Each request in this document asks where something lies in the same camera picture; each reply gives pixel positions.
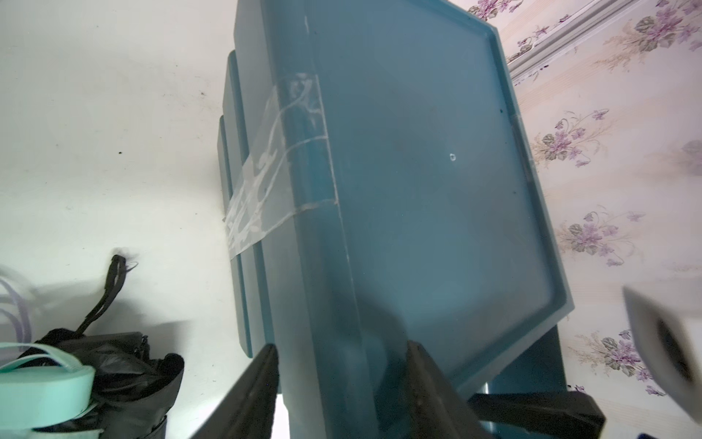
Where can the black umbrella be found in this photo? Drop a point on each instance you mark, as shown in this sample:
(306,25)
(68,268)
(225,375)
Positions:
(132,392)

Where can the clear adhesive tape strip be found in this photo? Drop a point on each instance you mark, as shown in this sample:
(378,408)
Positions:
(289,169)

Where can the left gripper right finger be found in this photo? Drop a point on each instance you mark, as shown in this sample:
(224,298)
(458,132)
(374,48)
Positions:
(437,411)

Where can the teal drawer cabinet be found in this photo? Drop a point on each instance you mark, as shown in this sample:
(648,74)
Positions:
(440,235)

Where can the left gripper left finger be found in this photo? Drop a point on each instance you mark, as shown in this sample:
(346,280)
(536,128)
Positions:
(247,411)

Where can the green folded umbrella left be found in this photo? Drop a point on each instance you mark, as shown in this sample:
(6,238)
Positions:
(44,389)

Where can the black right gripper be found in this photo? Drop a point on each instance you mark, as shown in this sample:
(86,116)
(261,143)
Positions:
(565,414)

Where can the purple folded umbrella left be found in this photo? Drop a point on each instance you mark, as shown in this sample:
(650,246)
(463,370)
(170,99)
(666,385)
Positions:
(16,294)

